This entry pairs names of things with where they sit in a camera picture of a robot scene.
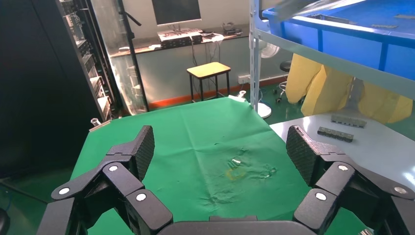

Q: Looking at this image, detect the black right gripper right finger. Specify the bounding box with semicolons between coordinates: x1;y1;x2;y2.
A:
286;125;415;235

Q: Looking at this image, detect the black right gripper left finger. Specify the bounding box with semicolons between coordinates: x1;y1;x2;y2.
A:
36;125;173;235

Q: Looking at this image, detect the dark grey metal part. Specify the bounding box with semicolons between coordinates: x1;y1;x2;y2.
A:
317;126;355;143

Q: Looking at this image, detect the silver table clamp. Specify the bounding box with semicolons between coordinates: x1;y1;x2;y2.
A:
89;118;112;133

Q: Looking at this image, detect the light grey metal part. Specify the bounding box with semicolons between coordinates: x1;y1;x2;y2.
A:
330;115;368;129

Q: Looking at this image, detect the green table cloth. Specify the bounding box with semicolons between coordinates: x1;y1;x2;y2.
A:
69;97;367;235

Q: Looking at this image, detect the yellow fabric cover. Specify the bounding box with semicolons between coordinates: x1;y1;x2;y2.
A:
285;53;414;124

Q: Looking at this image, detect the dark server rack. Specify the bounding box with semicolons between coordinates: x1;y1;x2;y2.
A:
56;0;124;122

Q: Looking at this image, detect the black round object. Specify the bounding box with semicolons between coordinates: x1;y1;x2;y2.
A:
0;207;11;235

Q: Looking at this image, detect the black stand pole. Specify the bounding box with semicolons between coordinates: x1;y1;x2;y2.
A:
116;0;150;112

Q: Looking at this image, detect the black swivel stool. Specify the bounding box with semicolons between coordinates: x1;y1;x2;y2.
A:
274;60;293;104

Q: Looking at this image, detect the white table clamp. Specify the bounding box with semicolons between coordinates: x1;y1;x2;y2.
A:
228;91;248;104

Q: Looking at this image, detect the brown wooden desk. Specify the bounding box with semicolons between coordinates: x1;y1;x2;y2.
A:
109;24;250;59

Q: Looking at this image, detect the blue plastic bin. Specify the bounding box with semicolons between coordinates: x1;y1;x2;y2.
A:
262;0;415;82

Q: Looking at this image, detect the yellow seat stool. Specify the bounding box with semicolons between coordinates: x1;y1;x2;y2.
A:
186;61;232;103

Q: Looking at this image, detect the white standing fan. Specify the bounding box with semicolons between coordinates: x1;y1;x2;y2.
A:
256;40;280;119

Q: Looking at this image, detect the black equipment box with keyboard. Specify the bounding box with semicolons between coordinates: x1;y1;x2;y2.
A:
157;27;204;50

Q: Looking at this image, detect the long grey metal part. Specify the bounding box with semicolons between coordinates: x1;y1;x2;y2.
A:
309;14;358;25

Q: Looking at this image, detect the black monitor screen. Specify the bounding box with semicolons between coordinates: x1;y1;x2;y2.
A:
151;0;202;26

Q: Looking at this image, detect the black headset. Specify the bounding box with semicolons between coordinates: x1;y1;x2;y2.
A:
222;22;243;36

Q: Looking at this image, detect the black cable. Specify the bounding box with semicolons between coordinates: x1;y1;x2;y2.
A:
0;180;49;205

